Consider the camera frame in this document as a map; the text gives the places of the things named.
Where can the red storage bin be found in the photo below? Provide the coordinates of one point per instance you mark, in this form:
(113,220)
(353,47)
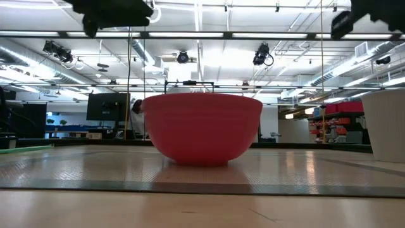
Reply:
(345,107)

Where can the black storage shelf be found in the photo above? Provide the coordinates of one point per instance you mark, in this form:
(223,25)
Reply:
(348,128)

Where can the black aluminium table frame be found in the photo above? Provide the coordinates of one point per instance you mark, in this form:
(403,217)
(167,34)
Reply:
(95,142)

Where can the green plastic utensil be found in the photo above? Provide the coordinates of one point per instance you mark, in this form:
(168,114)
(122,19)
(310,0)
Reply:
(25,149)

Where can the black computer monitor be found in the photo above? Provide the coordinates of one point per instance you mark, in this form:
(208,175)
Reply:
(107,107)

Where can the black overhead frame beam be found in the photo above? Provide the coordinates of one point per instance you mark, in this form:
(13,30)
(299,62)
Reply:
(228,35)

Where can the red plastic bowl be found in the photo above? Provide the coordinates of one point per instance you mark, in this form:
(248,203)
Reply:
(202,126)

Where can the person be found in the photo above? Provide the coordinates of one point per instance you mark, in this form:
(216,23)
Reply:
(137,122)

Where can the black office equipment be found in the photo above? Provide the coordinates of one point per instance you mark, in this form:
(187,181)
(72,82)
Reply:
(28,122)

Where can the clear mat with grey border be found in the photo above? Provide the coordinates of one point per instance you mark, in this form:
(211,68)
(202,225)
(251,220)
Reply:
(95,171)

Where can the blue storage bin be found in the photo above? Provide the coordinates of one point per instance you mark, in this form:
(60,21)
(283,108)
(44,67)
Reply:
(316,111)

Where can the black ceiling camera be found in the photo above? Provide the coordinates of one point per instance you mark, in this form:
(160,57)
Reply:
(183,57)
(261,54)
(58,51)

